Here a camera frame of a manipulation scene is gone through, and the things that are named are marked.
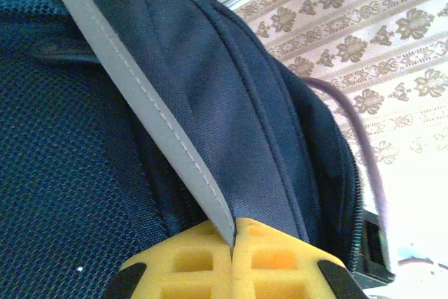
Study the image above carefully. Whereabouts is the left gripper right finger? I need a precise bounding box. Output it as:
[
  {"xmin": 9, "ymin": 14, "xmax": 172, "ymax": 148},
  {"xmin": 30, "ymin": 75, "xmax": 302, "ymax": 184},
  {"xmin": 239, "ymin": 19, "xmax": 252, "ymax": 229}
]
[{"xmin": 232, "ymin": 217, "xmax": 368, "ymax": 299}]

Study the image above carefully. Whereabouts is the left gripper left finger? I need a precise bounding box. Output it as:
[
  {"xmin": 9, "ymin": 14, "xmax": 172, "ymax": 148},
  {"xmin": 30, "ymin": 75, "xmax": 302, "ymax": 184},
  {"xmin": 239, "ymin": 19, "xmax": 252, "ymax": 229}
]
[{"xmin": 104, "ymin": 221, "xmax": 235, "ymax": 299}]

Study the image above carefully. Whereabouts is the navy blue backpack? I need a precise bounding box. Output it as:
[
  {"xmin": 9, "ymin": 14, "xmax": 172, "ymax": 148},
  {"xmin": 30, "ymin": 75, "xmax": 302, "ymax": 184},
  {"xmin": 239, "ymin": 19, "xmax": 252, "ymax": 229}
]
[{"xmin": 0, "ymin": 0, "xmax": 365, "ymax": 299}]

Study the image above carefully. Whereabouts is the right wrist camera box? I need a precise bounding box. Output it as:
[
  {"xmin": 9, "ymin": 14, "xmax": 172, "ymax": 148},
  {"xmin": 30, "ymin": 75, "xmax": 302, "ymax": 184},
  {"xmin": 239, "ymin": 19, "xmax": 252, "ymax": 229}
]
[{"xmin": 351, "ymin": 207, "xmax": 396, "ymax": 284}]

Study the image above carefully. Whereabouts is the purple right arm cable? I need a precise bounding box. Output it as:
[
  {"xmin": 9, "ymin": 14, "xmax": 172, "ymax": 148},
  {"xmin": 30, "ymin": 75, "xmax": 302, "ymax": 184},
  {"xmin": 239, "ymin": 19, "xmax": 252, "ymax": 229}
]
[{"xmin": 300, "ymin": 76, "xmax": 435, "ymax": 269}]

